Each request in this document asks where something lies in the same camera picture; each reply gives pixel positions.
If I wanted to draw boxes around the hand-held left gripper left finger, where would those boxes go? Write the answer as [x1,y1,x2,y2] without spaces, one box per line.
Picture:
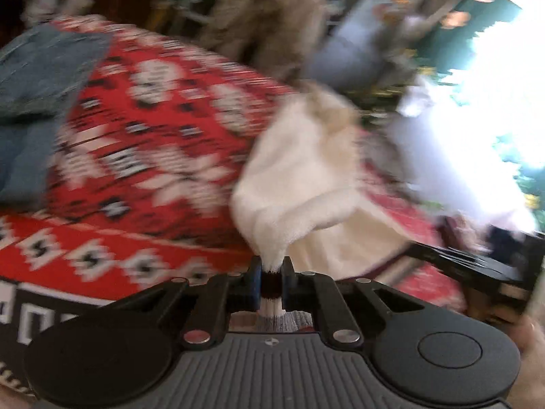
[101,256,262,349]

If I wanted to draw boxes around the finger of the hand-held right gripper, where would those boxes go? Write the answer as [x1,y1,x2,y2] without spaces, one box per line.
[408,241,492,281]

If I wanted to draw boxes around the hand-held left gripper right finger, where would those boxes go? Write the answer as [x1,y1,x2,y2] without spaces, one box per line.
[281,256,427,347]

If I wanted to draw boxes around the white knit sweater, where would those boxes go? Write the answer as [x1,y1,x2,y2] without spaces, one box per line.
[230,87,431,334]

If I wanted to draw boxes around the person's right hand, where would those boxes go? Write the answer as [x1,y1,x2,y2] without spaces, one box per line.
[509,313,545,409]

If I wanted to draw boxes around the white hanging cloth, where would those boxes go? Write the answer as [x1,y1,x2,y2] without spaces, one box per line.
[398,84,436,118]

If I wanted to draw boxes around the red patterned blanket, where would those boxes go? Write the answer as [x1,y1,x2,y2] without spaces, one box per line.
[0,15,469,397]

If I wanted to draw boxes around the green curtain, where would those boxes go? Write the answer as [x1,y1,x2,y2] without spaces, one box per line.
[419,0,526,77]

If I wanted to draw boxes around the grey refrigerator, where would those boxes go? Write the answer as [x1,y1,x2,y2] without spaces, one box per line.
[304,0,433,90]

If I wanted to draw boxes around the beige jacket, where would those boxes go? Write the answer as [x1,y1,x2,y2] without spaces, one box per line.
[200,0,328,88]

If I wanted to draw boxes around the blue jeans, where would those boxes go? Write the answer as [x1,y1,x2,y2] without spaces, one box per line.
[0,23,113,205]

